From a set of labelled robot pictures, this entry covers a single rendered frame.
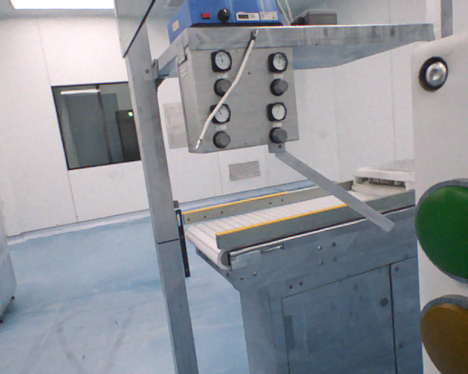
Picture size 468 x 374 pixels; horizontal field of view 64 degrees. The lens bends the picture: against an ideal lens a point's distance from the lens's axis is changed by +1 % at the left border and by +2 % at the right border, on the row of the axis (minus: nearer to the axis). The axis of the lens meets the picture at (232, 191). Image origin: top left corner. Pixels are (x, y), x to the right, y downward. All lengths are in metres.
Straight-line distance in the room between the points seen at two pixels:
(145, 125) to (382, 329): 0.87
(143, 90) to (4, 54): 4.96
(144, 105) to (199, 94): 0.32
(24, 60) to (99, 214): 2.27
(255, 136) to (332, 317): 0.55
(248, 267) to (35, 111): 5.15
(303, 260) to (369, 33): 0.53
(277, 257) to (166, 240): 0.34
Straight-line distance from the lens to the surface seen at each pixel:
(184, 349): 1.19
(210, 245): 0.87
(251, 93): 0.76
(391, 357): 1.27
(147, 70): 1.03
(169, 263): 1.08
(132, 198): 5.82
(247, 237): 0.81
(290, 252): 0.88
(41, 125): 5.77
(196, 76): 0.73
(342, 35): 0.90
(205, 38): 0.75
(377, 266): 1.11
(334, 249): 0.95
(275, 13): 0.88
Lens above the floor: 1.16
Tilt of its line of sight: 10 degrees down
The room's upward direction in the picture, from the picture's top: 7 degrees counter-clockwise
